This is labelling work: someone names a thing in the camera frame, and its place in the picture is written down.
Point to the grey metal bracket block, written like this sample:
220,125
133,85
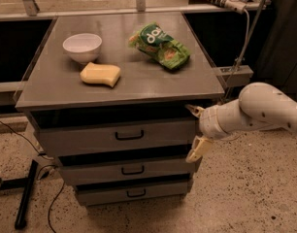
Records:
230,78

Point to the yellow sponge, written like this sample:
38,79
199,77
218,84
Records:
100,74

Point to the grey drawer cabinet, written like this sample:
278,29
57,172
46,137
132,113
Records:
55,97

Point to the grey bottom drawer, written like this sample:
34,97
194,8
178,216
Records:
131,193

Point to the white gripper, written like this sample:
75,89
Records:
209,122

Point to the grey top drawer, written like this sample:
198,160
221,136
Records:
118,136

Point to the black stand leg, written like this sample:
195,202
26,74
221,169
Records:
26,184

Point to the metal frame rail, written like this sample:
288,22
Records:
122,8

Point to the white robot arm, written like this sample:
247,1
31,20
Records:
260,106

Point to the grey drawer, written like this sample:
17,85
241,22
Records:
118,136
127,170
131,193

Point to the grey middle drawer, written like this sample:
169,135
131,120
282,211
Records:
127,170

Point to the green chip bag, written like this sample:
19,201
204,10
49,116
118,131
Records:
160,46

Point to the white bowl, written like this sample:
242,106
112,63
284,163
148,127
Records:
83,48

